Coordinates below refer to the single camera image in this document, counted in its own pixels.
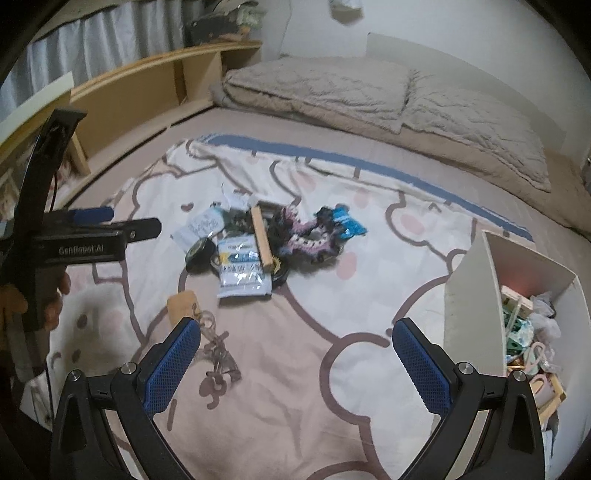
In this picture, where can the white and blue packet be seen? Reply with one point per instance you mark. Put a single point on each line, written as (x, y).
(198, 226)

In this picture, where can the beige textured pillow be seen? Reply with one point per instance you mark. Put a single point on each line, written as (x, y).
(475, 120)
(323, 87)

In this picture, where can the black bag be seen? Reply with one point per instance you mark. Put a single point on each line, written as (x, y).
(207, 27)

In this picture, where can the multicolour crochet piece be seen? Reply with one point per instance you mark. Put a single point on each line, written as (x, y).
(304, 235)

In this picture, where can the white cardboard box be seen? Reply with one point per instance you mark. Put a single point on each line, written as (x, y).
(466, 300)

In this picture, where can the white hanging bag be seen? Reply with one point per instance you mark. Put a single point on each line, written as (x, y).
(344, 5)

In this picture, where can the wooden tag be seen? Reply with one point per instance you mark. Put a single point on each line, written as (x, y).
(182, 307)

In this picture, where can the wooden bedside shelf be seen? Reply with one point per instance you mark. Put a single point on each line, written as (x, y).
(138, 78)

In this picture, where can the teal small packet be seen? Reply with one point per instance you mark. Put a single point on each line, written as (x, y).
(348, 224)

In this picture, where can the grey curtain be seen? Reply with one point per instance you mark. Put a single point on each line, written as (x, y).
(115, 46)

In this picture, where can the small wooden frame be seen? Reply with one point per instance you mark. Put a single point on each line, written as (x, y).
(554, 397)

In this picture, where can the pale plush bundle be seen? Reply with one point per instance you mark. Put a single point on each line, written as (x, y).
(249, 18)

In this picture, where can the person's left hand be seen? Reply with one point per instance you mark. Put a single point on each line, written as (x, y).
(57, 300)

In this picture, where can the green packet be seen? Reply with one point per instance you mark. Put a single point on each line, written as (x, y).
(519, 339)

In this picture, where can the small pale torn packet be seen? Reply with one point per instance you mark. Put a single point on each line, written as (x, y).
(231, 196)

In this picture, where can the bed with beige sheet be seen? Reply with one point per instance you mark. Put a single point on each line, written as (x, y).
(323, 129)

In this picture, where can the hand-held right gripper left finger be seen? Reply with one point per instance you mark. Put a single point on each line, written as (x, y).
(173, 364)

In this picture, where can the printed bear blanket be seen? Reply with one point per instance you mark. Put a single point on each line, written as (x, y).
(300, 369)

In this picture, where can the black round tin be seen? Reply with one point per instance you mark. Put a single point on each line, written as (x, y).
(201, 254)
(280, 273)

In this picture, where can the wooden block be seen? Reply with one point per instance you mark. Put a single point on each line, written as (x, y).
(261, 235)

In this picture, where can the pink scissors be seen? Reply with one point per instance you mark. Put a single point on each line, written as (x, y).
(535, 355)

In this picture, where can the beige fleece duvet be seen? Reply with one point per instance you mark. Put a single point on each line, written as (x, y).
(568, 203)

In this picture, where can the large light blue packet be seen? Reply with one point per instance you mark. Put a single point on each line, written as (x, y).
(242, 272)

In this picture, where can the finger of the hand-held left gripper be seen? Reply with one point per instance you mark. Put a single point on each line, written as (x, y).
(138, 230)
(92, 215)

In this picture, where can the pale wooden toy piece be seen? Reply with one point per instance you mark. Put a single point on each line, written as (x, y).
(512, 296)

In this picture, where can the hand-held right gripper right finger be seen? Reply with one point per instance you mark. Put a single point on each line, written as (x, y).
(420, 364)

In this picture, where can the white plastic wrap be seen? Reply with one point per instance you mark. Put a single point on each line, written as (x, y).
(545, 318)

